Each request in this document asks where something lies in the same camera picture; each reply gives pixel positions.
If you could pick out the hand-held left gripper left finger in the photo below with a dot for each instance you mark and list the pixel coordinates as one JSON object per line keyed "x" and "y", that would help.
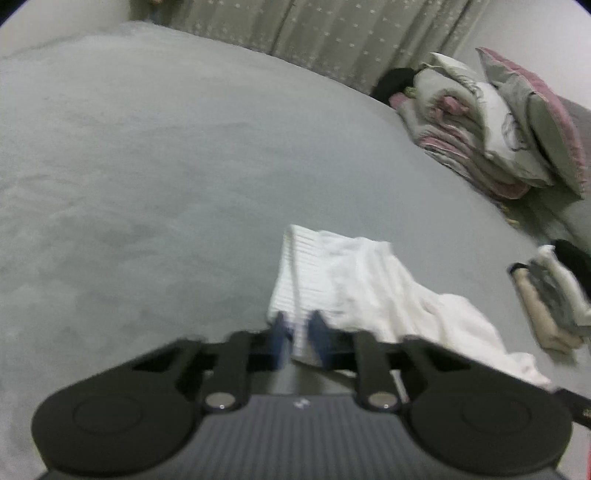
{"x": 278, "y": 338}

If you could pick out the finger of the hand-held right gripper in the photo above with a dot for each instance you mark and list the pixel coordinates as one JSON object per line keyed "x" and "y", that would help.
{"x": 575, "y": 404}

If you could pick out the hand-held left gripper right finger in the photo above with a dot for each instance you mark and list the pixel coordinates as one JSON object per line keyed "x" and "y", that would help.
{"x": 318, "y": 338}

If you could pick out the white pants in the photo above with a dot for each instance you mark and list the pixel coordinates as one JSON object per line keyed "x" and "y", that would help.
{"x": 360, "y": 286}

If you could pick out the folded beige garment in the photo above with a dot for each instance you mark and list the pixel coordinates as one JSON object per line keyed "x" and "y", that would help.
{"x": 540, "y": 323}

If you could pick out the folded grey garment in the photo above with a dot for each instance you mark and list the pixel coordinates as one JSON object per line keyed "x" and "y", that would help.
{"x": 549, "y": 300}

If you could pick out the folded black garment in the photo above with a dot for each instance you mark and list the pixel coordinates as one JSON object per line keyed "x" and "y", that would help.
{"x": 575, "y": 258}

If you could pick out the black cloth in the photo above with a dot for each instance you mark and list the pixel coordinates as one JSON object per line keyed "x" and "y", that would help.
{"x": 392, "y": 83}

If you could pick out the folded floral bedding pile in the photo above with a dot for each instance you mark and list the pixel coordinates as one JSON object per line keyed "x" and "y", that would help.
{"x": 489, "y": 110}

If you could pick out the grey pillow with pink edge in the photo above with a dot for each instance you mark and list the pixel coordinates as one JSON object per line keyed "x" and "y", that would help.
{"x": 545, "y": 120}

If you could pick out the grey quilted headboard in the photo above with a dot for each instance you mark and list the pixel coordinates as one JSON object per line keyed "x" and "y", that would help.
{"x": 579, "y": 113}

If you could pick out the grey star-patterned curtain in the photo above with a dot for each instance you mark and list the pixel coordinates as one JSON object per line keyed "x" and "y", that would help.
{"x": 323, "y": 32}

